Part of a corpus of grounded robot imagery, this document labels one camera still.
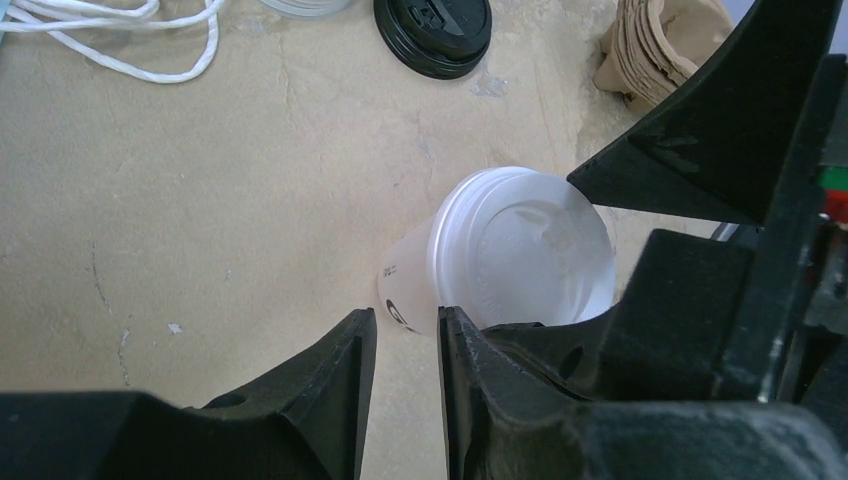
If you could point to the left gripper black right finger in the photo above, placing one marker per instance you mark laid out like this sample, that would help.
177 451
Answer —
501 422

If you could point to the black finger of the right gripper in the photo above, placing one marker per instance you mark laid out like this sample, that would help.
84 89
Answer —
662 340

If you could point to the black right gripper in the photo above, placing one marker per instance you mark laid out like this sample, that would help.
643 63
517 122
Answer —
715 150

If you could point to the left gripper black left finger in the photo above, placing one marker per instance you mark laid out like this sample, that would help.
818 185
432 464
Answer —
304 419

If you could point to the white paper coffee cup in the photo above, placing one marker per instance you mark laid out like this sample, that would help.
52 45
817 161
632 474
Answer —
404 286

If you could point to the single black cup lid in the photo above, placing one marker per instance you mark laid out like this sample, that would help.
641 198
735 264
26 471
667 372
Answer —
439 39

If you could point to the white cup lid stack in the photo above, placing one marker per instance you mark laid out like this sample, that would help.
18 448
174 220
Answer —
306 9

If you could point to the blue checkered paper bag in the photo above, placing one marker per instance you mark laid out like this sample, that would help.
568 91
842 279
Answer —
65 21

